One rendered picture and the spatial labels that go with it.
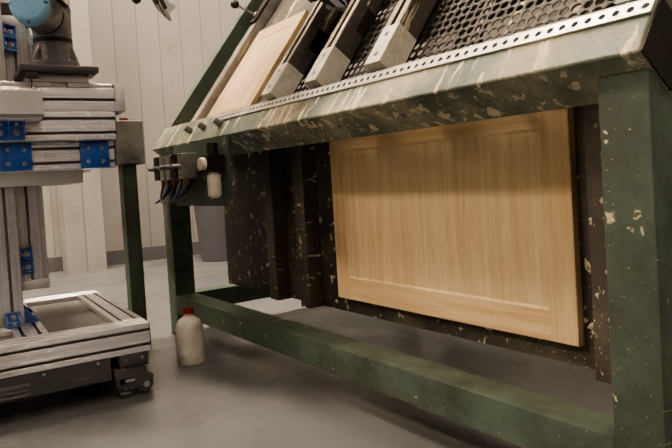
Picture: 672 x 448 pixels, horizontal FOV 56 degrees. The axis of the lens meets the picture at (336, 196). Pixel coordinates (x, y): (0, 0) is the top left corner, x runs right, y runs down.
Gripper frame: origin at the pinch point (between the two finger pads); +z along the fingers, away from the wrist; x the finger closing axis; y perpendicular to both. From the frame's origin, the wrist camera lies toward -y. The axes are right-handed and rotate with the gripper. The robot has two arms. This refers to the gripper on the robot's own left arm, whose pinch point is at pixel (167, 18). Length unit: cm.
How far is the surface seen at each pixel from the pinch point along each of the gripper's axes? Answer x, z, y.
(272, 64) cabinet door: -54, 35, 6
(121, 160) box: 0, 41, -48
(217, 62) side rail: 10.0, 25.2, 14.3
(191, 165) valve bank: -46, 52, -37
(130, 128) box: 0.3, 31.9, -37.7
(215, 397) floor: -81, 111, -78
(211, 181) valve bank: -59, 58, -38
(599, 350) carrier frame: -182, 110, -24
